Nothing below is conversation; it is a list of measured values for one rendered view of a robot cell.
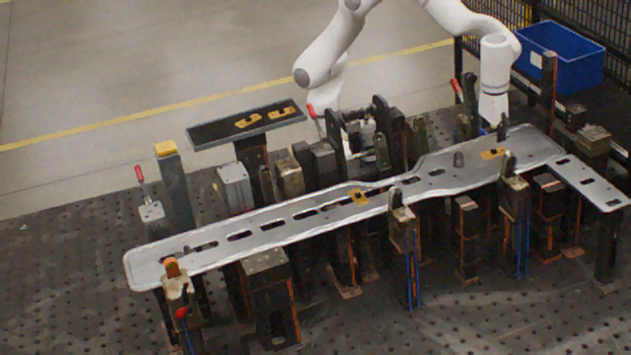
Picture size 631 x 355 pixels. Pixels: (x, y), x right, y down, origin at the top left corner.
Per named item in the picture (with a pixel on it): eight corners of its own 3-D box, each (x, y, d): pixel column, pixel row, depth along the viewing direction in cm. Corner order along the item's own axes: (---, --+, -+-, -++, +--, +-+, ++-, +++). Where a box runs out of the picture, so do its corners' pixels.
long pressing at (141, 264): (133, 302, 211) (132, 297, 211) (120, 253, 229) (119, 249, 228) (571, 156, 244) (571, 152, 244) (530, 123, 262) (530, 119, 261)
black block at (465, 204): (464, 292, 242) (463, 216, 226) (448, 271, 250) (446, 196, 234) (487, 283, 244) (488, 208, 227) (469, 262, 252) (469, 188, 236)
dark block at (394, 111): (397, 222, 273) (390, 118, 250) (389, 212, 279) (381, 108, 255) (411, 218, 274) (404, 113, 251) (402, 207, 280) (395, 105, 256)
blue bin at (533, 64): (565, 96, 266) (567, 61, 259) (511, 63, 290) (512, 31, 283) (603, 83, 271) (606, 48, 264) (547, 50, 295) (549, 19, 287)
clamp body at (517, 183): (509, 286, 242) (512, 194, 222) (488, 263, 251) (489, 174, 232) (533, 276, 244) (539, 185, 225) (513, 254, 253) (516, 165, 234)
